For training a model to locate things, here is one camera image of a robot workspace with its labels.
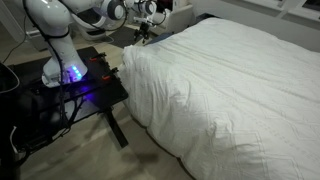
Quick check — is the white duvet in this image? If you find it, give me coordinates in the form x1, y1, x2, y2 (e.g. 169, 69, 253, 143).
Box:
119, 18, 320, 180

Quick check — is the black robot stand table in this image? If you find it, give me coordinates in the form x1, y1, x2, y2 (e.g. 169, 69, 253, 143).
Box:
10, 47, 128, 151

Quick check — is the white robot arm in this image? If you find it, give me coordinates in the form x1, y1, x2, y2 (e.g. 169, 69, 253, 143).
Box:
16, 0, 156, 88

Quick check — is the dark floor mat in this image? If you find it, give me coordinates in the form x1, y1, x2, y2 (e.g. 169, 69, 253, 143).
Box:
110, 27, 141, 48

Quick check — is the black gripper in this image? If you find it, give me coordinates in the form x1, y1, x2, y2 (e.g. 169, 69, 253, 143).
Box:
134, 23, 150, 44

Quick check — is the white round pet appliance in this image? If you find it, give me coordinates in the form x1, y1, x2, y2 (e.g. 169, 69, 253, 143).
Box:
70, 9, 107, 41

